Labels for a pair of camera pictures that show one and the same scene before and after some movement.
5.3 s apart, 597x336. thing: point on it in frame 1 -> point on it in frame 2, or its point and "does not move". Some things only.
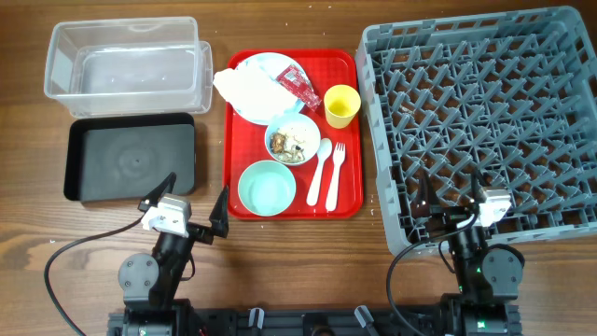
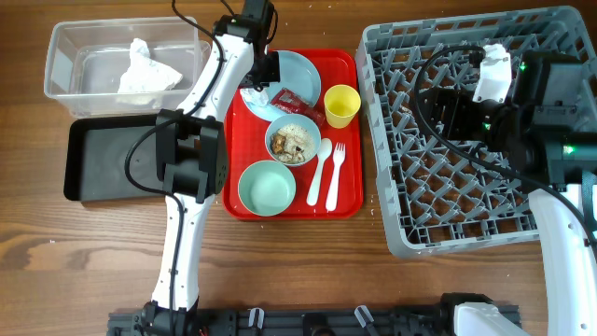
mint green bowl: [267, 188] does not move
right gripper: [447, 216] -> [458, 104]
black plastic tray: [128, 158] does not move
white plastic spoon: [324, 151] does not move
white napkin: [254, 91] -> [144, 74]
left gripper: [203, 234] -> [273, 74]
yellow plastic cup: [341, 104] does not move
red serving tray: [293, 140] does not move
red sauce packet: [298, 84] -> [293, 102]
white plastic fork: [339, 157] does not move
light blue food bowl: [292, 139] does not move
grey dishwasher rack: [510, 96] does not move
